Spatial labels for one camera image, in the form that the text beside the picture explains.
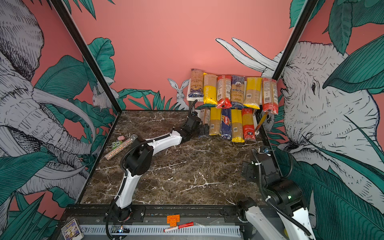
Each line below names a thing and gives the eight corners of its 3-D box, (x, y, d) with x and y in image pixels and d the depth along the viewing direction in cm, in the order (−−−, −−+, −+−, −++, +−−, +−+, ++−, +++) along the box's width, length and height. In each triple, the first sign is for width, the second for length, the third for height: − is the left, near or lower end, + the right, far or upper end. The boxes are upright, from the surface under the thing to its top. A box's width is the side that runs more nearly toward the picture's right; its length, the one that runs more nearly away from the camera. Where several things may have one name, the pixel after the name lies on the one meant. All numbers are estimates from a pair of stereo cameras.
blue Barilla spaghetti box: (219, 143, 103) (221, 135, 96) (220, 116, 120) (222, 107, 112) (229, 144, 103) (231, 136, 95) (229, 117, 119) (231, 108, 112)
